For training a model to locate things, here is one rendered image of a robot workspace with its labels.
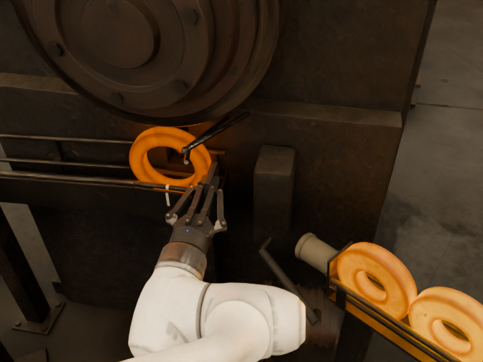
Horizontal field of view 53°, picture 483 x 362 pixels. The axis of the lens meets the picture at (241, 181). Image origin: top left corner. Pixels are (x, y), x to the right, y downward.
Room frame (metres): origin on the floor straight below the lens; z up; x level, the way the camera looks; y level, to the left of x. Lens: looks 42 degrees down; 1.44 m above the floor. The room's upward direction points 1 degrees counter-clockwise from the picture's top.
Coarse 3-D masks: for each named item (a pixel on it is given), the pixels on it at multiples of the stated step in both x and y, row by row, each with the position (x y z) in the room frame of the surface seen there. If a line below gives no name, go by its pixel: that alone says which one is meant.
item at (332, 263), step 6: (348, 246) 0.60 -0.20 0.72; (342, 252) 0.59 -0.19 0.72; (336, 258) 0.58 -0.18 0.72; (330, 264) 0.56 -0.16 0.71; (336, 264) 0.58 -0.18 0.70; (330, 270) 0.56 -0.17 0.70; (336, 270) 0.58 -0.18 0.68; (330, 276) 0.56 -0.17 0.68; (336, 276) 0.58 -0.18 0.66; (330, 294) 0.56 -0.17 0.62
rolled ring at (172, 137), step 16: (160, 128) 0.83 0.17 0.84; (176, 128) 0.84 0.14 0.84; (144, 144) 0.82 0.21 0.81; (160, 144) 0.81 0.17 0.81; (176, 144) 0.80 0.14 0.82; (144, 160) 0.83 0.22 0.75; (192, 160) 0.80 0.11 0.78; (208, 160) 0.81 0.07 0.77; (144, 176) 0.82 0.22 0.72; (160, 176) 0.84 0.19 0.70; (192, 176) 0.82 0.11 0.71
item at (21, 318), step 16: (0, 208) 0.94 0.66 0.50; (0, 224) 0.92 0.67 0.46; (0, 240) 0.89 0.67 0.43; (16, 240) 0.94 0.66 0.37; (0, 256) 0.89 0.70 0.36; (16, 256) 0.91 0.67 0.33; (208, 256) 0.76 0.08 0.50; (0, 272) 0.90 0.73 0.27; (16, 272) 0.89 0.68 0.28; (32, 272) 0.94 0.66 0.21; (208, 272) 0.76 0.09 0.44; (16, 288) 0.89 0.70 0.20; (32, 288) 0.92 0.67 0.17; (32, 304) 0.89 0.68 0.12; (48, 304) 0.94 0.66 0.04; (64, 304) 0.96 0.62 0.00; (16, 320) 0.90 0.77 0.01; (32, 320) 0.89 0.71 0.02; (48, 320) 0.90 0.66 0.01
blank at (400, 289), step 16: (352, 256) 0.55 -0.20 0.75; (368, 256) 0.53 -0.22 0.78; (384, 256) 0.53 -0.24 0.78; (352, 272) 0.55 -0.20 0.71; (384, 272) 0.51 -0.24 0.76; (400, 272) 0.50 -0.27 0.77; (352, 288) 0.54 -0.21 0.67; (368, 288) 0.54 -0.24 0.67; (400, 288) 0.48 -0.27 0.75; (416, 288) 0.49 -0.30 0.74; (384, 304) 0.49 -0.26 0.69; (400, 304) 0.47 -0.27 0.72
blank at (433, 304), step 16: (432, 288) 0.47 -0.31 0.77; (448, 288) 0.46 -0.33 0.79; (416, 304) 0.46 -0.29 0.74; (432, 304) 0.44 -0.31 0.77; (448, 304) 0.42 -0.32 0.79; (464, 304) 0.42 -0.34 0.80; (480, 304) 0.42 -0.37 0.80; (416, 320) 0.45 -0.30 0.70; (432, 320) 0.43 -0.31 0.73; (448, 320) 0.42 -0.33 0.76; (464, 320) 0.40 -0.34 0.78; (480, 320) 0.39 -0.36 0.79; (432, 336) 0.43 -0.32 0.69; (448, 336) 0.43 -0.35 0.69; (480, 336) 0.38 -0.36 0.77; (448, 352) 0.40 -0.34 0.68; (464, 352) 0.39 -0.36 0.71; (480, 352) 0.37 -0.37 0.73
